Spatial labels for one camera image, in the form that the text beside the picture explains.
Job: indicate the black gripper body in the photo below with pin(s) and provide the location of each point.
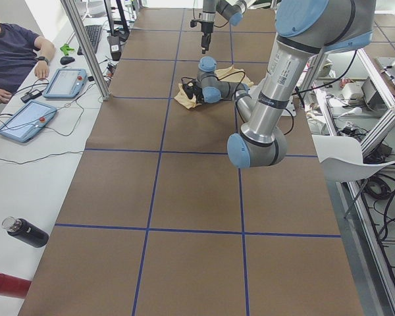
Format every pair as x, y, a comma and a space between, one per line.
199, 96
205, 29

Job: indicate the cream long-sleeve printed shirt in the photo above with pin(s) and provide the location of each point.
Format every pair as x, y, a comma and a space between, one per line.
230, 74

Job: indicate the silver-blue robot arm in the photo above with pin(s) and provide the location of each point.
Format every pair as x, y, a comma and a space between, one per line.
233, 14
303, 30

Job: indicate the black keyboard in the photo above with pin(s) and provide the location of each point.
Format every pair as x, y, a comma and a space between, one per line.
94, 33

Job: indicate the far blue teach pendant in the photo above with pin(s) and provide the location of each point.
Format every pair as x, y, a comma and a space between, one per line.
66, 83

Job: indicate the blue teach pendant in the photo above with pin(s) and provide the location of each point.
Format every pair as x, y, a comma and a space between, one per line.
28, 121
66, 83

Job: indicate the black computer mouse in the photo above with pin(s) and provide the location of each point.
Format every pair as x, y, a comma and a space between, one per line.
65, 60

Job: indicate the green plastic object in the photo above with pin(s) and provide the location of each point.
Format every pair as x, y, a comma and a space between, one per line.
66, 49

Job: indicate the white plastic chair seat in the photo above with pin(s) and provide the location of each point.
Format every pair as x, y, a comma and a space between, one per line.
342, 160

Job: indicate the near blue teach pendant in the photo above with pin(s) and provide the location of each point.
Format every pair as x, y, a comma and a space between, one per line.
28, 121

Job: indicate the seated person in navy shirt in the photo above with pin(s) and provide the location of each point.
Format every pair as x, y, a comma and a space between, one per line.
21, 51

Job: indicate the black water bottle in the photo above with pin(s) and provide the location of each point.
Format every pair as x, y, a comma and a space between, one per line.
25, 231

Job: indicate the red cylinder bottle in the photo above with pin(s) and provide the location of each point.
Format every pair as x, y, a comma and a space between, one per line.
14, 287

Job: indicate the aluminium frame post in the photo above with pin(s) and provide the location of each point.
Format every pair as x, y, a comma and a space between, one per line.
87, 49

